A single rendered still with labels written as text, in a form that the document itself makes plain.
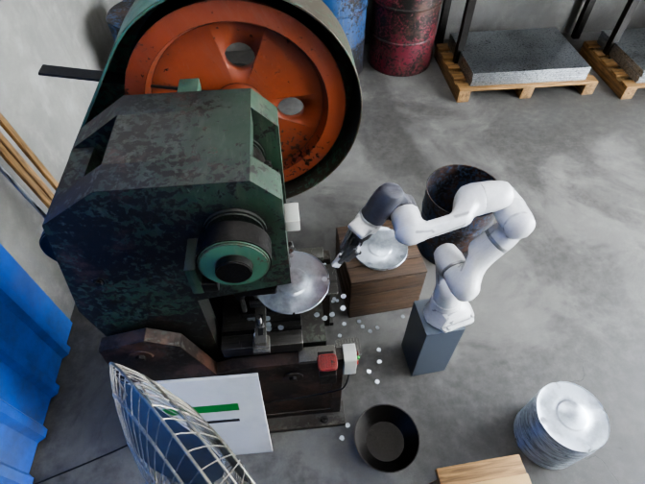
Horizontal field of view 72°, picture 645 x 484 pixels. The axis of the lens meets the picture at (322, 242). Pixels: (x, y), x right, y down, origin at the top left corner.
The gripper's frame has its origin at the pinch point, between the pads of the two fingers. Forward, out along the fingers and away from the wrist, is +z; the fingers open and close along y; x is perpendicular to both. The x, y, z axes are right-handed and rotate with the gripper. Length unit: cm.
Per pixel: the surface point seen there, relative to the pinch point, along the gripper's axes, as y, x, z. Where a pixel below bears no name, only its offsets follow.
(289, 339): -20.2, 10.9, 25.9
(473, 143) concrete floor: 166, -154, 25
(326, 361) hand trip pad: -32.8, 1.8, 15.6
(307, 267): 6.2, 5.7, 14.8
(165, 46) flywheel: 34, 72, -40
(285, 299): -7.4, 14.3, 19.0
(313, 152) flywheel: 32.8, 15.8, -19.9
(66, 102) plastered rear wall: 151, 122, 79
